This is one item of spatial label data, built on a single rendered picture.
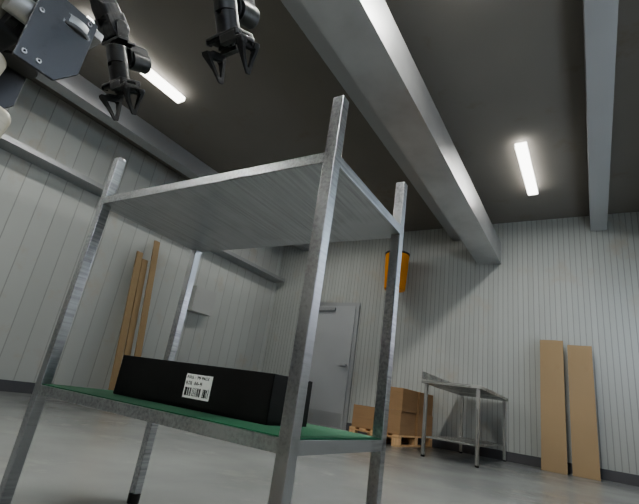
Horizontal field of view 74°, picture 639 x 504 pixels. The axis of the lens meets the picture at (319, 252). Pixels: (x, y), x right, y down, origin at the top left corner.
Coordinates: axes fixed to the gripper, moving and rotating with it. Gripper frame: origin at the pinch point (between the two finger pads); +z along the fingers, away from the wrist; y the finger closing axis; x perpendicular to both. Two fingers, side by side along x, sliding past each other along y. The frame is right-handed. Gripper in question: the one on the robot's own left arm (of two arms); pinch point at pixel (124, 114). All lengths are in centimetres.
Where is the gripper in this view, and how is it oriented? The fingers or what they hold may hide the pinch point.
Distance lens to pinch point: 143.8
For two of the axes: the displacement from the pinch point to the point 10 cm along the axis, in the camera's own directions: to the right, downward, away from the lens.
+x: -5.2, 1.1, -8.5
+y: -8.5, 0.4, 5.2
